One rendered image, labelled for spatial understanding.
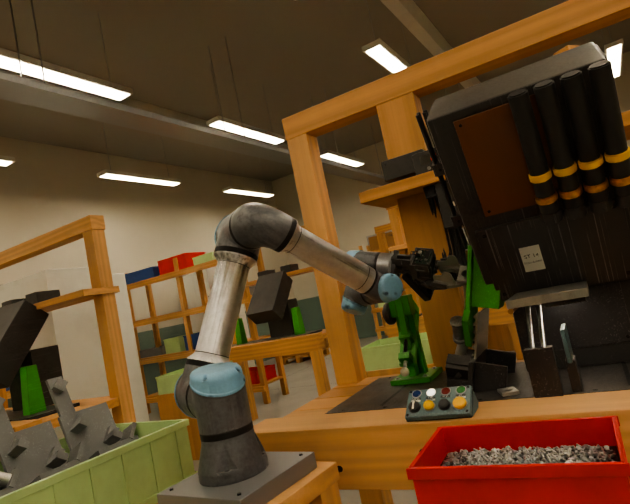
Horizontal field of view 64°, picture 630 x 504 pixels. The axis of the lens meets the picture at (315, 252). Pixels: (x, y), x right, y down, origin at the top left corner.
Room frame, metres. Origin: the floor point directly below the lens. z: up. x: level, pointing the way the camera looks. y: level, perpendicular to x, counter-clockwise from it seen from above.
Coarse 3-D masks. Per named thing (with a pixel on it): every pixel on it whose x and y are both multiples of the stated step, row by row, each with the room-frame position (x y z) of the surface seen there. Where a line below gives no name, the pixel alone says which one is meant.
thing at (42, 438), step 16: (0, 400) 1.33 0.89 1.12; (0, 416) 1.32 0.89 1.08; (0, 432) 1.30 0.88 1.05; (16, 432) 1.33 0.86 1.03; (32, 432) 1.36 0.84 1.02; (48, 432) 1.39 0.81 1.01; (0, 448) 1.28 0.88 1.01; (32, 448) 1.34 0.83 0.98; (48, 448) 1.37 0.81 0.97; (16, 464) 1.29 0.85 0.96; (32, 464) 1.32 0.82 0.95; (64, 464) 1.32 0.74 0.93; (32, 480) 1.30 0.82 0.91
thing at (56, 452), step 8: (16, 440) 1.30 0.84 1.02; (24, 440) 1.28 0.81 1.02; (16, 448) 1.27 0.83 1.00; (24, 448) 1.27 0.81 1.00; (56, 448) 1.37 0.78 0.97; (16, 456) 1.29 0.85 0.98; (56, 456) 1.32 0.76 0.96; (64, 456) 1.33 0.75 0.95; (48, 464) 1.33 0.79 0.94; (56, 464) 1.34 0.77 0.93
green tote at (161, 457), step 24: (144, 432) 1.52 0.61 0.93; (168, 432) 1.37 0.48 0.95; (96, 456) 1.20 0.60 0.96; (120, 456) 1.25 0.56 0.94; (144, 456) 1.30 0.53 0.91; (168, 456) 1.37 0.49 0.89; (48, 480) 1.09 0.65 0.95; (72, 480) 1.14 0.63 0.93; (96, 480) 1.19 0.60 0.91; (120, 480) 1.24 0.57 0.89; (144, 480) 1.29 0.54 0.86; (168, 480) 1.35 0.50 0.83
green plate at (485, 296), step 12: (468, 252) 1.29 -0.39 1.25; (468, 264) 1.29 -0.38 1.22; (468, 276) 1.30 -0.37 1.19; (480, 276) 1.30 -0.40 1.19; (468, 288) 1.30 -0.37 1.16; (480, 288) 1.30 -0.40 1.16; (492, 288) 1.28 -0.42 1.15; (468, 300) 1.30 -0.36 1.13; (480, 300) 1.30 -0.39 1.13; (492, 300) 1.29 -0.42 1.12
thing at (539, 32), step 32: (576, 0) 1.44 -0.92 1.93; (608, 0) 1.40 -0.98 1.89; (512, 32) 1.52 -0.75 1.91; (544, 32) 1.48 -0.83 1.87; (576, 32) 1.48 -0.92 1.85; (416, 64) 1.67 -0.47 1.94; (448, 64) 1.62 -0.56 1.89; (480, 64) 1.58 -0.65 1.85; (352, 96) 1.79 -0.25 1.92; (384, 96) 1.73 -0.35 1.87; (288, 128) 1.92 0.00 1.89; (320, 128) 1.87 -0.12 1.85
